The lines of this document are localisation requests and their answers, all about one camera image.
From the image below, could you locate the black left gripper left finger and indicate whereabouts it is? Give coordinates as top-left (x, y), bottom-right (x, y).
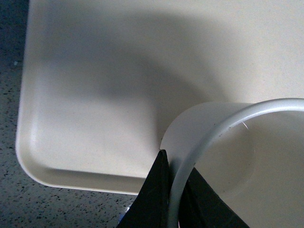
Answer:
top-left (117, 150), bottom-right (170, 228)

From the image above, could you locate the beige rectangular tray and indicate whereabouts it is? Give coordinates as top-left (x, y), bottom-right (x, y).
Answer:
top-left (16, 0), bottom-right (304, 194)

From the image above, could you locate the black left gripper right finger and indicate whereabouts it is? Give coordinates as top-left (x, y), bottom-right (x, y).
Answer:
top-left (179, 168), bottom-right (248, 228)

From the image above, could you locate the white smiley face mug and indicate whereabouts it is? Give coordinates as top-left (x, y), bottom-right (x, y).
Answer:
top-left (161, 98), bottom-right (304, 228)

